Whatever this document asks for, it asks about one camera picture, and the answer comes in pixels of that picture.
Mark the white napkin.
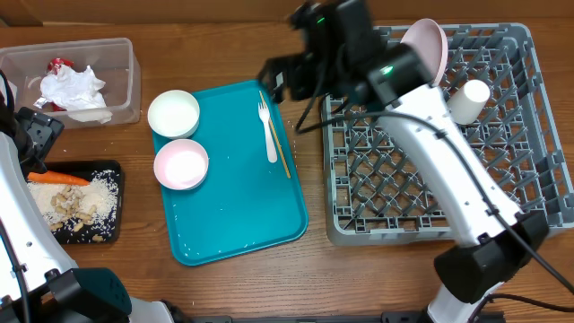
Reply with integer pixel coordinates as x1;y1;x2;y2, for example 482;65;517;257
34;65;112;124

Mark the red snack wrapper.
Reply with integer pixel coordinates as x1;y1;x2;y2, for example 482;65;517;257
34;57;74;112

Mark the large pink plate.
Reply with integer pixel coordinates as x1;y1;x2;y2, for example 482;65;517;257
401;18;448;86

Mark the white bowl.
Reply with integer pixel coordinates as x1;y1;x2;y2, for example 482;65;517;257
147;90;200;139

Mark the white plastic cup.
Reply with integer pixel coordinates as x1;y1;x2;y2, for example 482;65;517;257
447;79;491;125

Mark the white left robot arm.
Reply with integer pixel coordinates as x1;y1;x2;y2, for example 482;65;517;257
1;77;174;323

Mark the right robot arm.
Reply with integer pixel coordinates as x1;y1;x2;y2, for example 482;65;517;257
258;1;549;322

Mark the black food waste tray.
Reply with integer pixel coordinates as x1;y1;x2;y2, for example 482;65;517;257
26;159;126;245

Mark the grey dishwasher rack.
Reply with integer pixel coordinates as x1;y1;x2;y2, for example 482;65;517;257
321;23;573;246

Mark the orange carrot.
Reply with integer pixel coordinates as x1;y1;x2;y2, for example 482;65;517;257
28;171;90;186

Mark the pile of peanuts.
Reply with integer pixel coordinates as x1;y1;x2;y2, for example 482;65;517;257
45;185;109;233

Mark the clear plastic bin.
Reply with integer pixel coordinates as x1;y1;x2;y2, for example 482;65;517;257
1;38;141;129

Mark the pile of rice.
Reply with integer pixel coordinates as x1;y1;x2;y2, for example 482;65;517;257
27;170;120;241

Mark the white plastic fork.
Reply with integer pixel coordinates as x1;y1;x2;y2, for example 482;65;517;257
258;102;278;163

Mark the wooden chopstick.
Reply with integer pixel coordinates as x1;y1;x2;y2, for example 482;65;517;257
259;91;291;179

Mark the pink bowl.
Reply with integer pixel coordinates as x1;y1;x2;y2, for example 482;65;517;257
153;139;209;190

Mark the teal plastic tray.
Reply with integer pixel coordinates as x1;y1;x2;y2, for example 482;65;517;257
161;80;309;266

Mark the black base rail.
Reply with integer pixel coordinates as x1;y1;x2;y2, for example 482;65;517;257
192;311;506;323

